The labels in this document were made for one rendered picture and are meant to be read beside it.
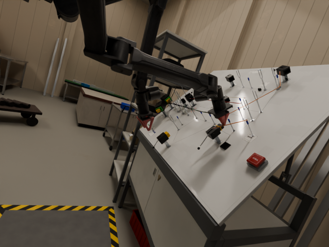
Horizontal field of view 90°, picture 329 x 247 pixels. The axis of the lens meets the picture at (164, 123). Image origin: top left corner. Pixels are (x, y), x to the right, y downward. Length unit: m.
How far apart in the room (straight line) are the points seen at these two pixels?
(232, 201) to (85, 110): 3.84
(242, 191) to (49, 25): 7.96
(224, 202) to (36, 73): 7.82
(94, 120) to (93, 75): 4.00
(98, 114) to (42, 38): 4.55
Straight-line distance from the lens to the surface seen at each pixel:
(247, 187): 0.74
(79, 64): 7.98
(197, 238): 0.85
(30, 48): 8.08
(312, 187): 2.28
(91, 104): 4.20
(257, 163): 0.75
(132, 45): 0.61
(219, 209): 0.72
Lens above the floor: 1.22
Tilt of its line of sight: 8 degrees down
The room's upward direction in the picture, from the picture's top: 19 degrees clockwise
